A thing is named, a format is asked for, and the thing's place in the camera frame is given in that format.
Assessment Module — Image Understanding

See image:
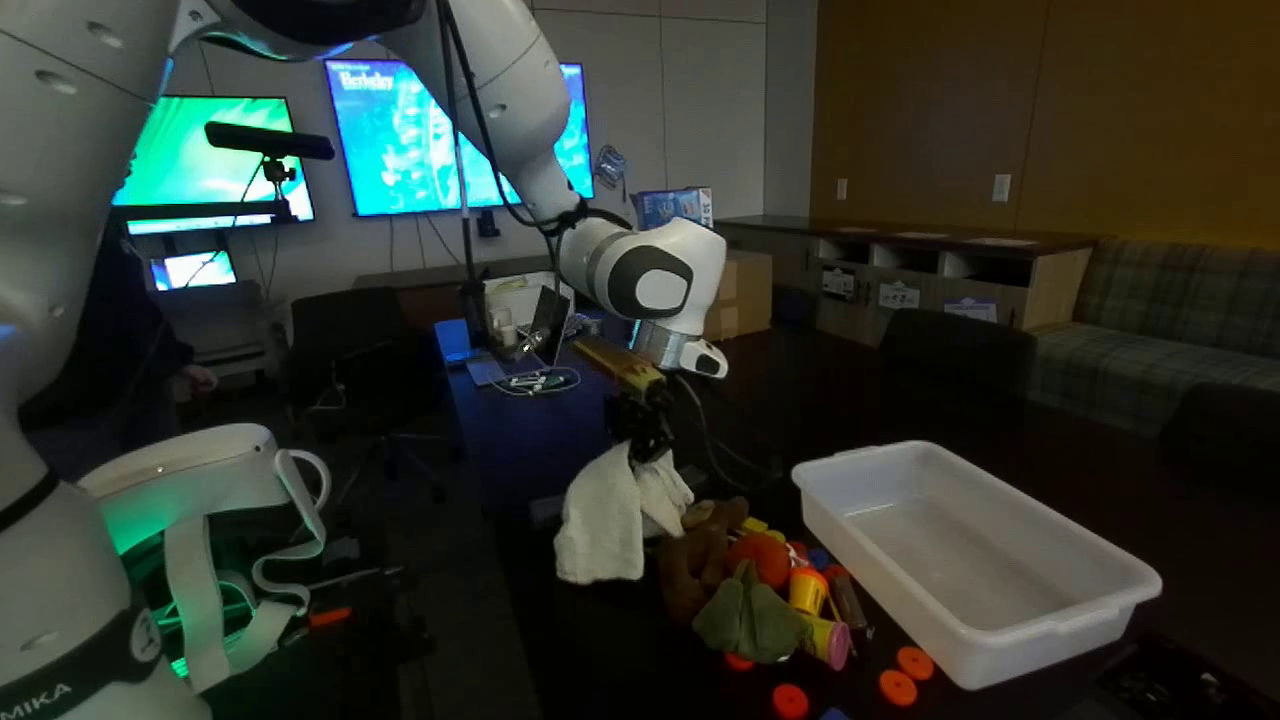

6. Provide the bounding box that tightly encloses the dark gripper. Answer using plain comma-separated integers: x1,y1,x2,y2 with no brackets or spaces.
604,385,687,472

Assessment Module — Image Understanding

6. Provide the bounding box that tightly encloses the white cloth towel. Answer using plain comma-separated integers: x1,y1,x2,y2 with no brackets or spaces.
554,436,696,592

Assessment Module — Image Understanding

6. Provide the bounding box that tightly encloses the red round toy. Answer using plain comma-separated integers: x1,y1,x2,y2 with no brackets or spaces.
738,528,795,592

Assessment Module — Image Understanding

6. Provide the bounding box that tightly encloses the olive green plush toy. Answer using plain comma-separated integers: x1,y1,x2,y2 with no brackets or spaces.
687,565,814,670

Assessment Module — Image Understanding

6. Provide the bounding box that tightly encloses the blue draped table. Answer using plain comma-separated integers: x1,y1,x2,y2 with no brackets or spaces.
446,347,632,505

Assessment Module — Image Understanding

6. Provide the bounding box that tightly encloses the brown cardboard box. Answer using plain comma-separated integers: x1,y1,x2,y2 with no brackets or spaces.
703,248,778,346

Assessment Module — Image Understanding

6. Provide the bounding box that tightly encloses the white crumpled bag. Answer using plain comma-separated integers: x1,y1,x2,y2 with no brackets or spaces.
480,274,571,352

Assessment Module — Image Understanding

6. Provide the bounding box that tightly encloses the yellow toy cup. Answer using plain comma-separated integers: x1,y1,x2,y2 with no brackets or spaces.
785,565,834,622

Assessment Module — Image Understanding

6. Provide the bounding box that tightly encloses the small blue box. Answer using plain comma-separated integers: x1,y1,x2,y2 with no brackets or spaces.
434,318,480,372

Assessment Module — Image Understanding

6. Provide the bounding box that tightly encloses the blue printed package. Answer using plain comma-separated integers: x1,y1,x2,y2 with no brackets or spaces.
632,181,721,231

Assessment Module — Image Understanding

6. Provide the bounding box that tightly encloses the toy cup pink inside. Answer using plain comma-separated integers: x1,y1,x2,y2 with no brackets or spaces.
795,613,856,675

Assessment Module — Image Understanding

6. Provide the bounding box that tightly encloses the orange toy disc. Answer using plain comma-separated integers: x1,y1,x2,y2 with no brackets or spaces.
891,643,939,684
878,670,920,714
765,681,815,720

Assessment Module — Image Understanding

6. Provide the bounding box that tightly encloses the dark upholstered chair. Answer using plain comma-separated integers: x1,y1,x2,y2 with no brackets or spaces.
879,312,1041,434
1162,379,1280,472

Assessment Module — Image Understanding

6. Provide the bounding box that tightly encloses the clear plastic bin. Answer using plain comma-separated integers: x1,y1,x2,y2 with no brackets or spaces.
788,436,1168,693

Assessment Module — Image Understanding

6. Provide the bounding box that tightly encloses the wooden open shelf cabinet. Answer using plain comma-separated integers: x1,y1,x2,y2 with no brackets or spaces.
725,217,1097,337

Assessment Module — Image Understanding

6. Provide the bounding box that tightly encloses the white VR headset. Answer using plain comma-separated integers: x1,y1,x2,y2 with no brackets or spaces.
73,421,336,698

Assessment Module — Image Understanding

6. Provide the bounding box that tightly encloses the green plaid sofa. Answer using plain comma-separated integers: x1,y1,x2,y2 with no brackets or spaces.
1023,237,1280,446

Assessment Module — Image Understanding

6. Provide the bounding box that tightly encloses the orange handled screwdriver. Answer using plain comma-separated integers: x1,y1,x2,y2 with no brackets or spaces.
274,603,358,647

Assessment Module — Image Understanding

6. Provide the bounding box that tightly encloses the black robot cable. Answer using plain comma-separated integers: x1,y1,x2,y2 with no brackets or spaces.
434,0,646,237

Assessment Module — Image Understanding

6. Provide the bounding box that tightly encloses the wall monitor blue picture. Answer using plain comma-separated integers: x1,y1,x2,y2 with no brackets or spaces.
320,52,595,224

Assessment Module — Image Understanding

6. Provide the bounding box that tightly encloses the black camera on stand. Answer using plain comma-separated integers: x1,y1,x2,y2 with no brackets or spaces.
201,116,340,245

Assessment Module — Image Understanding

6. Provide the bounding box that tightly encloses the wall monitor green picture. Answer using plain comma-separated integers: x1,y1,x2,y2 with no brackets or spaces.
114,93,320,237

